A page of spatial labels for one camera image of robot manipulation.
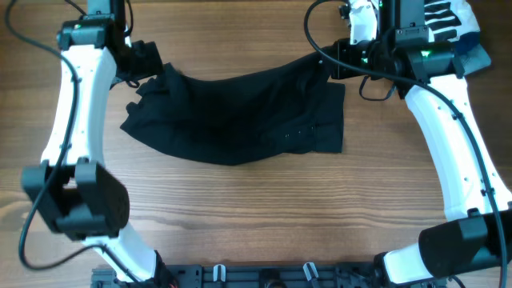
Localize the black garment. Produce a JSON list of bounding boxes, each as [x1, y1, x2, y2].
[[121, 53, 346, 166]]

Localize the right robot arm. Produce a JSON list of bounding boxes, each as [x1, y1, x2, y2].
[[335, 1, 511, 286]]

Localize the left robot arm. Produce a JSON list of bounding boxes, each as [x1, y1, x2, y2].
[[22, 1, 176, 287]]

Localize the white black striped shirt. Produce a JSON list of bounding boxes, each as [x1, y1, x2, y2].
[[424, 0, 480, 42]]

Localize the blue garment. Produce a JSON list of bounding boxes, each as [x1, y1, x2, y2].
[[454, 32, 480, 54]]

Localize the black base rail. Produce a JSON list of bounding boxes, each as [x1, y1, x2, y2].
[[90, 262, 447, 288]]

